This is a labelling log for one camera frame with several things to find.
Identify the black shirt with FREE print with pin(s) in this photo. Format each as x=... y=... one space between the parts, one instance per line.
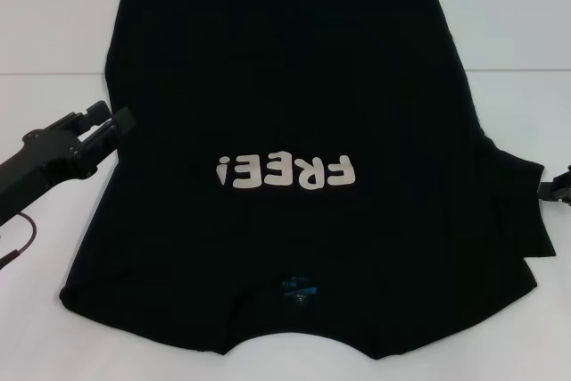
x=285 y=109

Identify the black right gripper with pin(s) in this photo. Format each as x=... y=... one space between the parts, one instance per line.
x=565 y=184

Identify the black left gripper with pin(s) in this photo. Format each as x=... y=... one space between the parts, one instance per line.
x=40 y=162

